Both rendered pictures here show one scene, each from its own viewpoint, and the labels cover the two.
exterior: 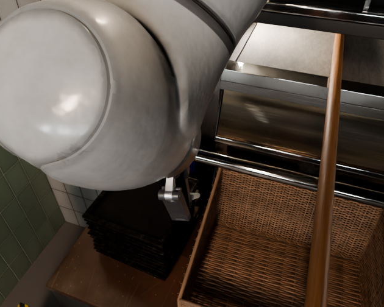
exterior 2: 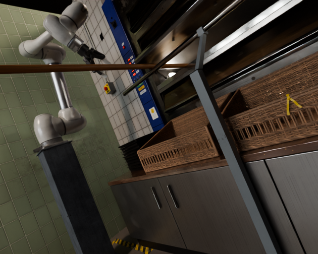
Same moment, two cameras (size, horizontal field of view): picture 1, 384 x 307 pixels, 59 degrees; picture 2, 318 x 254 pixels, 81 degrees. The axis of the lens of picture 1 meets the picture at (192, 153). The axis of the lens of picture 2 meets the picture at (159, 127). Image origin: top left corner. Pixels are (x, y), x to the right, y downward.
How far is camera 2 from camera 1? 1.27 m
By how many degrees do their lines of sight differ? 50
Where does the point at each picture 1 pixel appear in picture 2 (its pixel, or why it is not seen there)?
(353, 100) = (190, 66)
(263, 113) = (174, 93)
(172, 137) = (58, 22)
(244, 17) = (71, 15)
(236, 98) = (166, 94)
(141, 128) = (51, 18)
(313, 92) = (179, 73)
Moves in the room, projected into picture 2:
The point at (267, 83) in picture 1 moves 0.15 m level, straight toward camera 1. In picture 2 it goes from (168, 80) to (157, 81)
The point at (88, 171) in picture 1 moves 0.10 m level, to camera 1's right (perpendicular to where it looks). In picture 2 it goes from (47, 22) to (58, 11)
